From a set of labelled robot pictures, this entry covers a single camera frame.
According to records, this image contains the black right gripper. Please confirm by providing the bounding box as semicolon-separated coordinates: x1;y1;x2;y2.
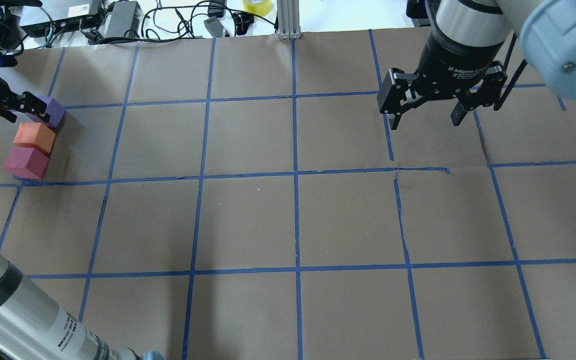
377;30;508;130

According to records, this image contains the orange foam cube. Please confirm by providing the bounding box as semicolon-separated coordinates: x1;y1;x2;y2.
13;121;57;155

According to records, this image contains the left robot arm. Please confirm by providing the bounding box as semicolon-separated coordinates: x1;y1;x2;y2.
0;77;163;360

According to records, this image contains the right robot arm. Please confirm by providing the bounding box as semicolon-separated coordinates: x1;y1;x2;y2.
376;0;576;130

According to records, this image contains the purple foam cube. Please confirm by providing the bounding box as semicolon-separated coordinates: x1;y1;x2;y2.
25;95;66;130

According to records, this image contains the red foam cube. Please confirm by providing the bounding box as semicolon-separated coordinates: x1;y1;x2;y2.
4;146;50;180

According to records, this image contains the black power adapter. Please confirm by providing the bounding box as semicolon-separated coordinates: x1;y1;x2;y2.
406;0;432;28

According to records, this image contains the large black power brick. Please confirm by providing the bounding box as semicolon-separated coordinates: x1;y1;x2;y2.
104;0;142;38

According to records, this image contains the yellow tape roll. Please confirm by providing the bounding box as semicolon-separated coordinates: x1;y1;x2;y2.
242;0;273;17

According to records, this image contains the aluminium frame post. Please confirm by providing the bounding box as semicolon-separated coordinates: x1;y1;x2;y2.
276;0;302;40

